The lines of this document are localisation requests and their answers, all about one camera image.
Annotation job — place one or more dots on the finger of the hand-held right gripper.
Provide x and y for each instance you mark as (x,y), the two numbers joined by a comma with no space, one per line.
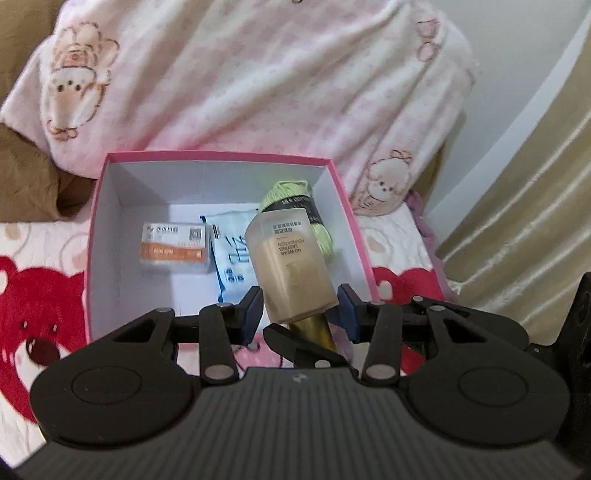
(295,344)

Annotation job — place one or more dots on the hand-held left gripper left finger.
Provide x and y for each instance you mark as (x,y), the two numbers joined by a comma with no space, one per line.
(254,310)

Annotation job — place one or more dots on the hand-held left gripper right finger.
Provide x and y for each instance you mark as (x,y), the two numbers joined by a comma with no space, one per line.
(347,314)

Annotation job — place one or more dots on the foundation bottle with gold cap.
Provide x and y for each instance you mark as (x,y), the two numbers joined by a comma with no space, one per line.
(291,267)

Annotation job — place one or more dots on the blue tissue packet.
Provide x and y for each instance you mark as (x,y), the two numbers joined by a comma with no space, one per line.
(231,258)

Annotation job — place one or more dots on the orange white small packet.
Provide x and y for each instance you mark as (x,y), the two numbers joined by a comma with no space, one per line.
(175,251)

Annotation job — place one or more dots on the pink cardboard box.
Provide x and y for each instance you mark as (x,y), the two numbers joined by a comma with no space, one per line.
(138,295)

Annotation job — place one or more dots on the green yarn skein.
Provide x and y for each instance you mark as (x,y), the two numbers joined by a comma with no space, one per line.
(282,194)

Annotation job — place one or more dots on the beige striped curtain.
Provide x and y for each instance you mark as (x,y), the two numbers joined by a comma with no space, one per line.
(508,230)

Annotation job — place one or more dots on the red bear printed blanket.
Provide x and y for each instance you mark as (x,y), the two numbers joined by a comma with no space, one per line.
(37,286)

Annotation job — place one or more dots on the pink bear-print blanket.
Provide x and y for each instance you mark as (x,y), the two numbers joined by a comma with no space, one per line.
(231,92)

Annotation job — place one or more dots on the brown fleece cushion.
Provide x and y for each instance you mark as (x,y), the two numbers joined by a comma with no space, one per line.
(27,184)

